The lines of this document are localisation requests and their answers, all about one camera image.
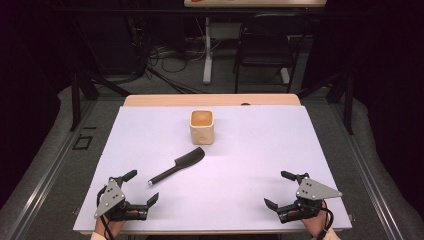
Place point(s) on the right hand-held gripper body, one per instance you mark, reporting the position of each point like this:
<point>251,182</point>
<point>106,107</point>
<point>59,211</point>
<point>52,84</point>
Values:
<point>311,190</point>

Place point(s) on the black folding chair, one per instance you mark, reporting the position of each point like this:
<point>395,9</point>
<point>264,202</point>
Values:
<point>266,50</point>

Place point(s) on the person's left hand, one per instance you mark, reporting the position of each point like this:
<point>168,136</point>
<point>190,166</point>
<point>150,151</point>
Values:
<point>113,226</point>

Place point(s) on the black metal stand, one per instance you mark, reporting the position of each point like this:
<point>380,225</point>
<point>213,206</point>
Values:
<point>348,100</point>
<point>76,100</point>

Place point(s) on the beige square cup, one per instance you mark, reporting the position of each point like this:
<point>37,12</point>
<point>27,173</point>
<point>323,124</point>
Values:
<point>202,131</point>

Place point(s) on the person's right hand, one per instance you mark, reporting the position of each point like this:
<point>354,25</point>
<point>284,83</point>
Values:
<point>316,225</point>

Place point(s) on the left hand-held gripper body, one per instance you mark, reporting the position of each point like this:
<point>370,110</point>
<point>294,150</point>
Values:
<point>111,196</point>

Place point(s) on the white-legged wooden desk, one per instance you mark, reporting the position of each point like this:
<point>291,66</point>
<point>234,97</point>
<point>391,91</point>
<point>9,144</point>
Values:
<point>208,60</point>

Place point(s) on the white table mat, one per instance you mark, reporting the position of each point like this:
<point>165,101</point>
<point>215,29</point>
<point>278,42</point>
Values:
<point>250,166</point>

